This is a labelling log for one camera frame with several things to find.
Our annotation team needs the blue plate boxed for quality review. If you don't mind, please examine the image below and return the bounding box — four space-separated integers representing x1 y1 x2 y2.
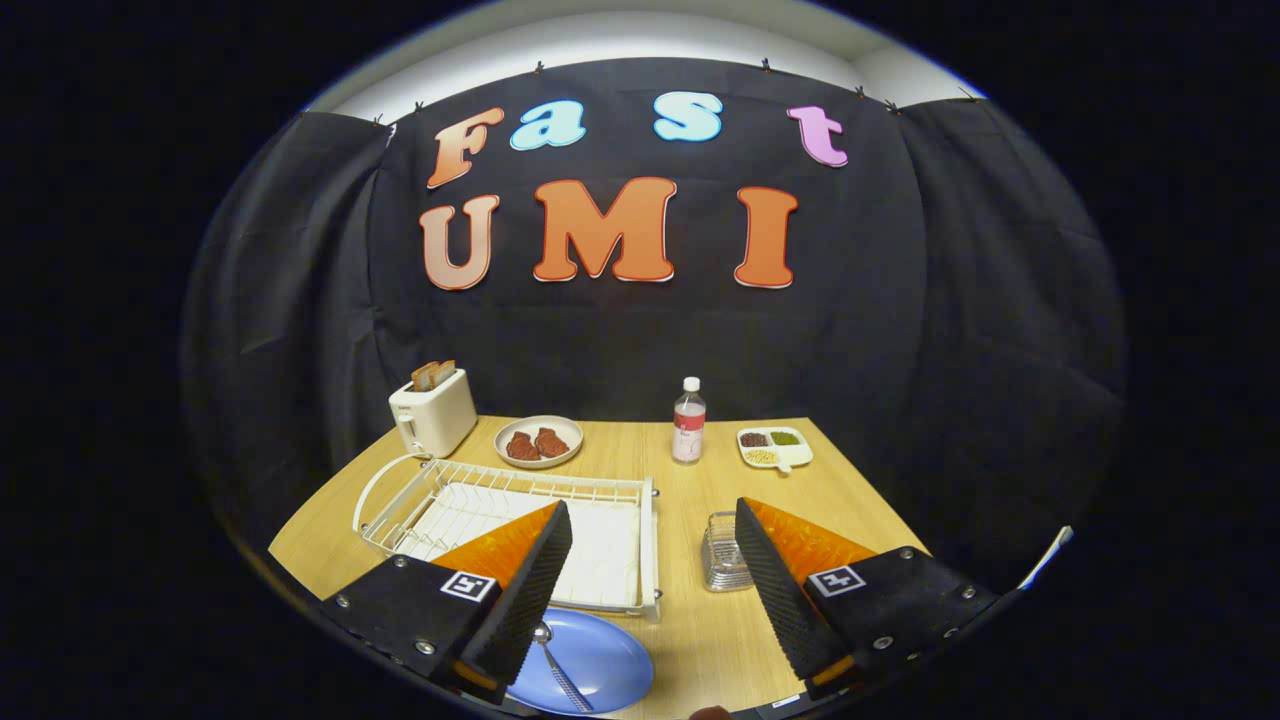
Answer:
505 608 655 716

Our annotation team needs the white compartment dish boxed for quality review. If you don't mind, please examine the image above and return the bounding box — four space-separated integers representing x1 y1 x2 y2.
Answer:
737 426 814 474

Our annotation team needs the black backdrop cloth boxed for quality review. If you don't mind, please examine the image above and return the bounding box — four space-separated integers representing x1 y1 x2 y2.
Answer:
183 58 1129 591

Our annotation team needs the white flat panel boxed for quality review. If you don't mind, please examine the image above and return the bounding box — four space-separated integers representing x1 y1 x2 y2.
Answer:
1018 526 1075 591

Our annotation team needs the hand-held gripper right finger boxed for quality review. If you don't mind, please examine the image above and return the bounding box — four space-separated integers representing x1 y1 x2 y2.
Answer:
735 497 1001 701

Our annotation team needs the clear water bottle red label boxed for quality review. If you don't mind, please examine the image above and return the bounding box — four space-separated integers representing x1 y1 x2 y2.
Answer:
672 377 707 465

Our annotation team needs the beige round meat dish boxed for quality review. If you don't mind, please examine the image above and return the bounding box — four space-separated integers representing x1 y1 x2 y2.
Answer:
494 415 585 470

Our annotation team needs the metal spoon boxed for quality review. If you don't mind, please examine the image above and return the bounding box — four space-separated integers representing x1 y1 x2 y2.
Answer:
533 622 595 713

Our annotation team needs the white toaster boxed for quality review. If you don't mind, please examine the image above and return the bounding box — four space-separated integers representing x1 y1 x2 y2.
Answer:
389 368 478 460

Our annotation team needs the white wire dish rack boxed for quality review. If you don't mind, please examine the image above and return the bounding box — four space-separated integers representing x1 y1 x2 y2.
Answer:
352 455 663 623

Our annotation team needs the white toaster cable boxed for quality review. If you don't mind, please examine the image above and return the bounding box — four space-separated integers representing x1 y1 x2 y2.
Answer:
352 452 426 531

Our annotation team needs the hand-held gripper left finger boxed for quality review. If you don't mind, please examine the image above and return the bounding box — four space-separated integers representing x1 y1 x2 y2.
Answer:
320 500 574 706

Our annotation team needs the metal wire basket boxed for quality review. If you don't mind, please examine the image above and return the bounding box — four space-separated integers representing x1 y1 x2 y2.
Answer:
700 511 757 593

